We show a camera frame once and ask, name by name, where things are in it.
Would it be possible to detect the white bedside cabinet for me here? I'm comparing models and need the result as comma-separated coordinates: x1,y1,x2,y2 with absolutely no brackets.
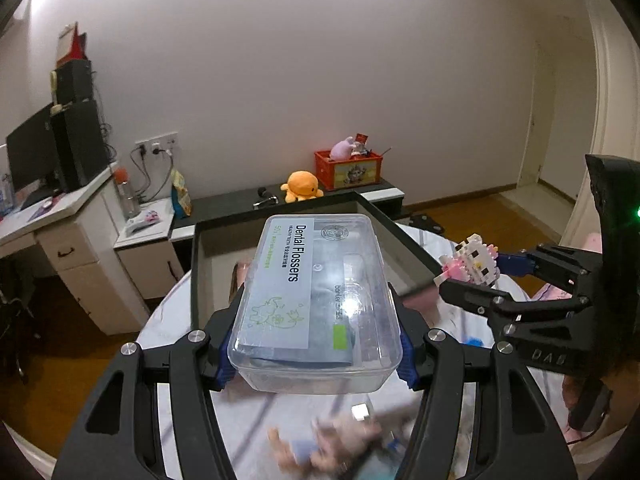
114,197,186,301

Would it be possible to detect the yellow snack bag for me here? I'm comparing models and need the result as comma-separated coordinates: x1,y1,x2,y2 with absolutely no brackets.
170,170,193,218

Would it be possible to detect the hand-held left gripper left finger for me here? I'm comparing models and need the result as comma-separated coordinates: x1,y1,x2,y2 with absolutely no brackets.
52,287,251,480

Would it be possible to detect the clear plastic floss box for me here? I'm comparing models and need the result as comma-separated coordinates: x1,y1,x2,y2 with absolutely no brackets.
227,214,405,395

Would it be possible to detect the black power plug cable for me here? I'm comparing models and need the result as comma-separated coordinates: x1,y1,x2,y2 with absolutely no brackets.
131,144,151,201

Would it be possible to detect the pink white block toy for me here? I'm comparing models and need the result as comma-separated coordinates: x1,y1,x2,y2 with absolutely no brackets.
434,234,501,288

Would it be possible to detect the orange octopus plush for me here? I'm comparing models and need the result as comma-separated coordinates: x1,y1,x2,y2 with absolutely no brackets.
280,170,325,204

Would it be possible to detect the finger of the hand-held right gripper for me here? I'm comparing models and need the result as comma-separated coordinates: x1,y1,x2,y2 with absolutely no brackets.
439,279,593,341
497,244,601,288

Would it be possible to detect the white door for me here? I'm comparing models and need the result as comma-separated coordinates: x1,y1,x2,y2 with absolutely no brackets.
517,40,558,188

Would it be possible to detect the white wall socket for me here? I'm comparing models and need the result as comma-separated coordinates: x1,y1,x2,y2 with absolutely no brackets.
134,131,179,157

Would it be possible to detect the black office chair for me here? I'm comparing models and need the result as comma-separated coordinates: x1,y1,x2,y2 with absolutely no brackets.
0,290,41,386

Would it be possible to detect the white pink printed pouch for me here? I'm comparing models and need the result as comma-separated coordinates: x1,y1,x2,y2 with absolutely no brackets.
125,208,161,233

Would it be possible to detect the black computer monitor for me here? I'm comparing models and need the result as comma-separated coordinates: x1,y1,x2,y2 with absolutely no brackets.
5,102,63,196

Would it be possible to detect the dark low cabinet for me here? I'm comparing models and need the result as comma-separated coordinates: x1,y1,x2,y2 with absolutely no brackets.
169,178,406,246

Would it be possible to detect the purple plush toy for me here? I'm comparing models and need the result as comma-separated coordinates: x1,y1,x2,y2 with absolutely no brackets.
330,136,357,159

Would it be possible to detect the white desk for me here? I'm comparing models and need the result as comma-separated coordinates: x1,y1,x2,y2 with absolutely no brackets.
0,162,151,336

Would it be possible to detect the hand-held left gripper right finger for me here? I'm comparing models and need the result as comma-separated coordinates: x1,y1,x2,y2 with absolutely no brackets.
387,285,578,480

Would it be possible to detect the pink storage box black rim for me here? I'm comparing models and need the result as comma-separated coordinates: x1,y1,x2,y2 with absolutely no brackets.
190,191,441,333

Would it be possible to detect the small doll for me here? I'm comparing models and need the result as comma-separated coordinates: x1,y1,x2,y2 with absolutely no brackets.
267,400,416,480

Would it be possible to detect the white striped quilt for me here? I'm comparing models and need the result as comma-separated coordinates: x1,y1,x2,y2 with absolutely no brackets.
135,222,571,480

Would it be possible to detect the black speaker box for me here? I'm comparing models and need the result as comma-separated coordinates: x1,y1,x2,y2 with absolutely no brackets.
54,59,95,106

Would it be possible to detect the black computer tower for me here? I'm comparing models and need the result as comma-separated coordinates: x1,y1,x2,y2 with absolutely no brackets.
50,100,110,193

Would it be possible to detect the red plastic crate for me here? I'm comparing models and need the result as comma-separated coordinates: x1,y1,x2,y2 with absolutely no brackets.
314,150,383,191

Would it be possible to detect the bottle with orange cap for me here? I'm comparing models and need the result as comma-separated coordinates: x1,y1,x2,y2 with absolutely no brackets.
114,167,141,218

